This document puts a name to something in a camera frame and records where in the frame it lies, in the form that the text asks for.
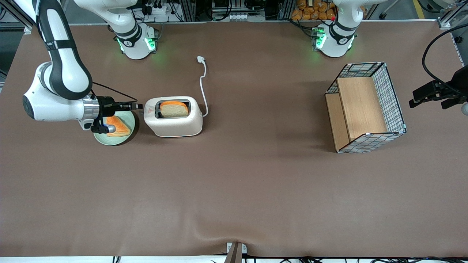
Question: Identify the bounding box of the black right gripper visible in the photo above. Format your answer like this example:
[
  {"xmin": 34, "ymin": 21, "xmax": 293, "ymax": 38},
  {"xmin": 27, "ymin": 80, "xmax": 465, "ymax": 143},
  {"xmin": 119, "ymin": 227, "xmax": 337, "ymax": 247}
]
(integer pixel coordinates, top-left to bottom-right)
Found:
[{"xmin": 91, "ymin": 96, "xmax": 143, "ymax": 134}]

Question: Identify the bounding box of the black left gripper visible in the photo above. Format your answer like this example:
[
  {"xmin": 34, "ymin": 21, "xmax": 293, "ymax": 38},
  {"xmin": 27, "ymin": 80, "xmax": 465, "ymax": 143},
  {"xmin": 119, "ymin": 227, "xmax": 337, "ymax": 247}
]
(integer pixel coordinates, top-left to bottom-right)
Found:
[{"xmin": 409, "ymin": 65, "xmax": 468, "ymax": 110}]

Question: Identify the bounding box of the white two-slot toaster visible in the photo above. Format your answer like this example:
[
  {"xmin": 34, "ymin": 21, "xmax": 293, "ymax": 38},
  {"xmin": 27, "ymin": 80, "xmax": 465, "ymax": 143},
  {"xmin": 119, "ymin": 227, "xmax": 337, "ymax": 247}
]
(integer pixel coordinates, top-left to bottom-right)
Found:
[{"xmin": 143, "ymin": 96, "xmax": 203, "ymax": 138}]

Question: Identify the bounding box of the orange triangular bread piece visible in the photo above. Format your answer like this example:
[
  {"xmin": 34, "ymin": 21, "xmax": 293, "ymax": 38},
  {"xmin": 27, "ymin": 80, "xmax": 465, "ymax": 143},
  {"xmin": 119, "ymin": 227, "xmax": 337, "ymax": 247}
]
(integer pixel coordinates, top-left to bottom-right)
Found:
[{"xmin": 106, "ymin": 115, "xmax": 131, "ymax": 137}]

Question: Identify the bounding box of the pale green round plate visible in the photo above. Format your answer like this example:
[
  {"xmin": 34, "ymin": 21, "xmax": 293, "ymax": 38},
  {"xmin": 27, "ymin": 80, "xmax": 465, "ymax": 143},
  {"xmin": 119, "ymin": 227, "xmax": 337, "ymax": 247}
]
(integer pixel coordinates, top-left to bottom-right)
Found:
[{"xmin": 94, "ymin": 110, "xmax": 136, "ymax": 146}]

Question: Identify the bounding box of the bread slice with orange crust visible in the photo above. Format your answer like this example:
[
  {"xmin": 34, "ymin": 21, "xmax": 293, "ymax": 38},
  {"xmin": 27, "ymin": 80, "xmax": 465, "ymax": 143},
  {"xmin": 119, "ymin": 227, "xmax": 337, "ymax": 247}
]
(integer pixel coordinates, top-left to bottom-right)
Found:
[{"xmin": 160, "ymin": 101, "xmax": 189, "ymax": 118}]

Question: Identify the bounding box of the wooden step shelf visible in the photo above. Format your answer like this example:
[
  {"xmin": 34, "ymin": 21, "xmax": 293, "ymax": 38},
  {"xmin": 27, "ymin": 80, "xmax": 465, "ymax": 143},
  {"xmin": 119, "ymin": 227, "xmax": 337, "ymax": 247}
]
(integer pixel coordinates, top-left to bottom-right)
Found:
[{"xmin": 325, "ymin": 77, "xmax": 388, "ymax": 152}]

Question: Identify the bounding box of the white power strip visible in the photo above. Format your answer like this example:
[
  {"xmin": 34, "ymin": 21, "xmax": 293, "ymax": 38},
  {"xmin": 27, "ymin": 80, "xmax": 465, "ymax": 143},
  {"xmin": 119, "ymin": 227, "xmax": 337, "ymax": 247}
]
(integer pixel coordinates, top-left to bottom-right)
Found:
[{"xmin": 141, "ymin": 0, "xmax": 172, "ymax": 15}]

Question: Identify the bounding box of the brown table cover mat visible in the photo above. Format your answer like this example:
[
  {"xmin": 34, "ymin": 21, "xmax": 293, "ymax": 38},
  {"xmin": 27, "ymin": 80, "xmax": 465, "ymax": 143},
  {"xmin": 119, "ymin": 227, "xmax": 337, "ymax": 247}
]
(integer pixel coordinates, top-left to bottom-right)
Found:
[{"xmin": 0, "ymin": 20, "xmax": 468, "ymax": 258}]

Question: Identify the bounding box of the bag of bread rolls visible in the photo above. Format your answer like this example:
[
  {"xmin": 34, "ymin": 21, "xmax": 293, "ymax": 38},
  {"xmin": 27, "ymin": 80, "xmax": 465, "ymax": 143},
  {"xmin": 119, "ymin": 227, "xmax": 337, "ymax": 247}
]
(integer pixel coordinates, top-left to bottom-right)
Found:
[{"xmin": 291, "ymin": 0, "xmax": 337, "ymax": 21}]

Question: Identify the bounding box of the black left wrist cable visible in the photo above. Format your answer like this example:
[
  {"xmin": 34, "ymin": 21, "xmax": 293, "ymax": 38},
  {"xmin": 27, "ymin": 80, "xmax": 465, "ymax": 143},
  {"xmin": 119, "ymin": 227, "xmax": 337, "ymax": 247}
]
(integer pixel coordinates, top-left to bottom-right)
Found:
[{"xmin": 422, "ymin": 24, "xmax": 468, "ymax": 96}]

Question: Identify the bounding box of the black wire grid basket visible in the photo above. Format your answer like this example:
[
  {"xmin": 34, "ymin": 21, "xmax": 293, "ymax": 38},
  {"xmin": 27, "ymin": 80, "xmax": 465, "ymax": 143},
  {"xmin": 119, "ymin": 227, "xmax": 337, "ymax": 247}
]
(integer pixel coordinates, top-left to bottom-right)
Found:
[{"xmin": 325, "ymin": 62, "xmax": 407, "ymax": 154}]

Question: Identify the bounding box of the aluminium frame profile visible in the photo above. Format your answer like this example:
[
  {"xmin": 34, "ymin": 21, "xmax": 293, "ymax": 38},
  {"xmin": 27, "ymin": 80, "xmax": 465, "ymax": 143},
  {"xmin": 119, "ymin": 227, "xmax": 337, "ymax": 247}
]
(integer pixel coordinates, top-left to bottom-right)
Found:
[
  {"xmin": 0, "ymin": 0, "xmax": 55, "ymax": 33},
  {"xmin": 437, "ymin": 0, "xmax": 468, "ymax": 30}
]

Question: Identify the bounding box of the white toaster power cable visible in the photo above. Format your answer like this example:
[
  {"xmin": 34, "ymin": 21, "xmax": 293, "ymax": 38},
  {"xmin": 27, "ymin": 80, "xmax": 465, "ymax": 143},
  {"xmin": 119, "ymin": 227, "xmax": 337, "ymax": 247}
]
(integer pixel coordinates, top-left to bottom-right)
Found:
[{"xmin": 197, "ymin": 56, "xmax": 209, "ymax": 118}]

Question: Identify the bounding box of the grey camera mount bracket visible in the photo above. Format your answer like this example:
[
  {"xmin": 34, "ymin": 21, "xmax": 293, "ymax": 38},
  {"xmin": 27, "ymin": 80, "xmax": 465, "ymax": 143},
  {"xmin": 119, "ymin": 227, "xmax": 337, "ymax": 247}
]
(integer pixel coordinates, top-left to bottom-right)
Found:
[{"xmin": 226, "ymin": 242, "xmax": 248, "ymax": 263}]

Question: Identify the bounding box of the black floor cable bundle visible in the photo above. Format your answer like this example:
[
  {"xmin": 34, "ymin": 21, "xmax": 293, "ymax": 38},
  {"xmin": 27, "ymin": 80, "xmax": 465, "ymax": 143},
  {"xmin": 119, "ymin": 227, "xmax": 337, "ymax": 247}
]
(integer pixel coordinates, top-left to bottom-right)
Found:
[{"xmin": 243, "ymin": 256, "xmax": 468, "ymax": 263}]

